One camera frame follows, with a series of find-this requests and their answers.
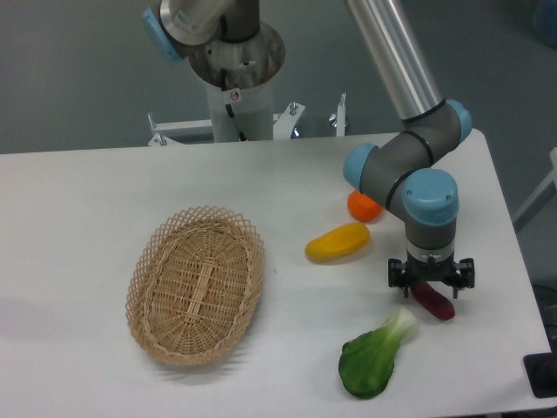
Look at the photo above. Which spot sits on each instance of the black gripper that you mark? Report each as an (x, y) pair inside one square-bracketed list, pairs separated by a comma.
[(457, 275)]

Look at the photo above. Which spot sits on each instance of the purple sweet potato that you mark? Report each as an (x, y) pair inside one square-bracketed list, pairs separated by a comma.
[(434, 302)]

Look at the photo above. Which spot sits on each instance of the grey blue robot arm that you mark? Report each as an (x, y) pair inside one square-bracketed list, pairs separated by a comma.
[(233, 52)]

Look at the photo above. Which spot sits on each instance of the yellow mango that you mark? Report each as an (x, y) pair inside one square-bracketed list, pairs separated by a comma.
[(342, 241)]

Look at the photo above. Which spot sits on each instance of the orange tangerine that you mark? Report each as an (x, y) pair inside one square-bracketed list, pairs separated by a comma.
[(362, 208)]

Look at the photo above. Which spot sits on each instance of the green bok choy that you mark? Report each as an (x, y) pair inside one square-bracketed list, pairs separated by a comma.
[(367, 362)]

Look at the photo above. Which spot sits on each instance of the black device at table edge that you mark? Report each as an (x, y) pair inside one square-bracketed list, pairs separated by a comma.
[(541, 373)]

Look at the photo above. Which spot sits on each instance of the woven wicker basket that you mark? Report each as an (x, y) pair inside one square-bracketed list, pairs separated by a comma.
[(196, 286)]

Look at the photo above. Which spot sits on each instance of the white frame at right edge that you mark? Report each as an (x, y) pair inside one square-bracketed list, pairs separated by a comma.
[(537, 199)]

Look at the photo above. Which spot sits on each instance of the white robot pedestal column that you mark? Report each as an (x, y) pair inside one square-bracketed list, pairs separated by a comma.
[(245, 114)]

